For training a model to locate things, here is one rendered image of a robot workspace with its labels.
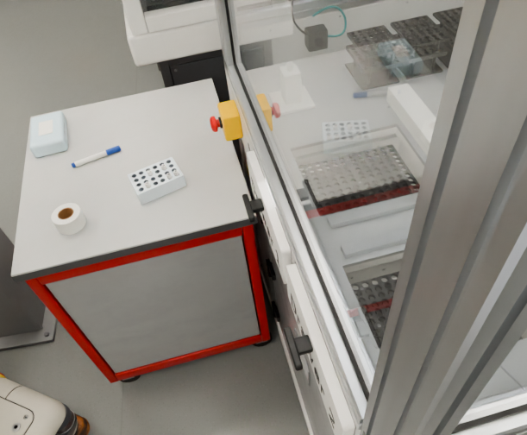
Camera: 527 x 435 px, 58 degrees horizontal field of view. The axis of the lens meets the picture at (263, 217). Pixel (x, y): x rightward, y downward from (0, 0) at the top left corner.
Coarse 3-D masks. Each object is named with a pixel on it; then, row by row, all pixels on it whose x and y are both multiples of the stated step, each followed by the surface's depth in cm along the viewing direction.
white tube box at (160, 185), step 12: (144, 168) 122; (156, 168) 122; (168, 168) 122; (132, 180) 120; (144, 180) 119; (156, 180) 119; (168, 180) 119; (180, 180) 120; (144, 192) 117; (156, 192) 119; (168, 192) 121
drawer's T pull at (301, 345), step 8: (288, 328) 77; (288, 336) 76; (304, 336) 76; (288, 344) 76; (296, 344) 75; (304, 344) 75; (296, 352) 74; (304, 352) 75; (296, 360) 74; (296, 368) 73
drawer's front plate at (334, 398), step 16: (288, 272) 83; (288, 288) 88; (304, 304) 78; (304, 320) 77; (320, 336) 74; (320, 352) 72; (320, 368) 72; (320, 384) 77; (336, 384) 69; (336, 400) 68; (336, 416) 68; (336, 432) 72; (352, 432) 67
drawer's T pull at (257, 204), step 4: (244, 196) 97; (244, 200) 97; (248, 200) 96; (252, 200) 96; (256, 200) 96; (260, 200) 96; (244, 204) 96; (248, 204) 96; (252, 204) 96; (256, 204) 96; (260, 204) 96; (248, 208) 95; (252, 208) 95; (256, 208) 95; (260, 208) 95; (248, 212) 94; (252, 212) 94; (248, 216) 94; (252, 216) 94; (252, 220) 94
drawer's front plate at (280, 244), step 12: (252, 156) 103; (252, 168) 100; (264, 180) 97; (264, 192) 95; (264, 204) 94; (264, 216) 99; (276, 216) 91; (276, 228) 89; (276, 240) 88; (288, 252) 86; (288, 264) 89
